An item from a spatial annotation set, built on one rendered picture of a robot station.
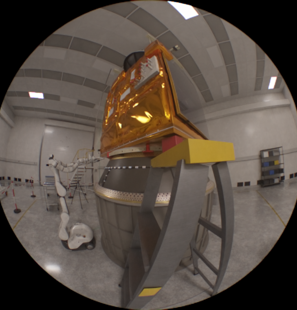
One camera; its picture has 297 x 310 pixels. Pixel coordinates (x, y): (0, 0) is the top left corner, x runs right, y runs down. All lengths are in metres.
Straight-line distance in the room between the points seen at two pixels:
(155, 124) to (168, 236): 0.85
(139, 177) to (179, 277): 1.48
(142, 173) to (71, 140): 8.25
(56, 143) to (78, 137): 2.05
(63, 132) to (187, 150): 9.10
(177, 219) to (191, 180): 0.08
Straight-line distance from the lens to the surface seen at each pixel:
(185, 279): 1.65
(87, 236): 1.90
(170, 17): 3.86
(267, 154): 6.17
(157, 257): 0.26
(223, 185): 0.29
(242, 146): 6.29
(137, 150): 1.14
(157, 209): 0.95
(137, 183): 0.99
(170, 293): 1.55
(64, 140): 8.96
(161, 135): 0.86
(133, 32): 3.87
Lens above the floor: 1.47
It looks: 8 degrees up
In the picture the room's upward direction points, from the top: 2 degrees counter-clockwise
